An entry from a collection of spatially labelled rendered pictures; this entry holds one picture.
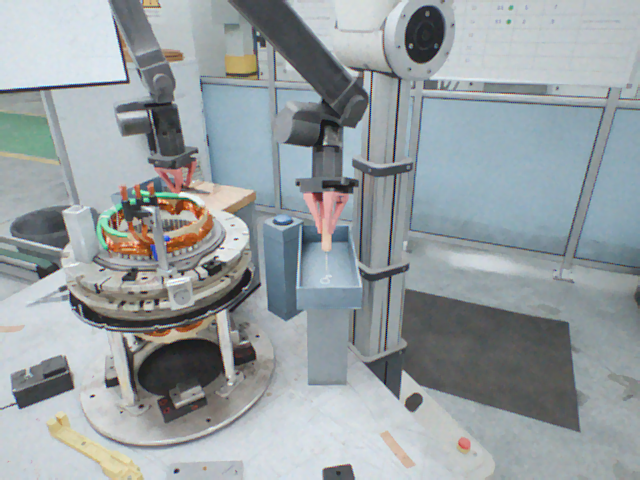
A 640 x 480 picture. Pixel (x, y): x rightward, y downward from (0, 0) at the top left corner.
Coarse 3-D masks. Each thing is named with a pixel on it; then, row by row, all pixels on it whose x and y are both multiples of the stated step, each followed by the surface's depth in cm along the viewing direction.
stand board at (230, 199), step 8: (200, 184) 118; (208, 184) 118; (216, 184) 118; (224, 192) 113; (232, 192) 113; (240, 192) 113; (248, 192) 113; (208, 200) 108; (216, 200) 108; (224, 200) 108; (232, 200) 108; (240, 200) 109; (248, 200) 112; (216, 208) 104; (224, 208) 104; (232, 208) 106
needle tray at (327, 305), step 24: (312, 240) 97; (336, 240) 97; (312, 264) 88; (336, 264) 88; (312, 288) 73; (336, 288) 73; (360, 288) 73; (312, 312) 84; (336, 312) 84; (312, 336) 87; (336, 336) 87; (312, 360) 89; (336, 360) 90; (312, 384) 92; (336, 384) 92
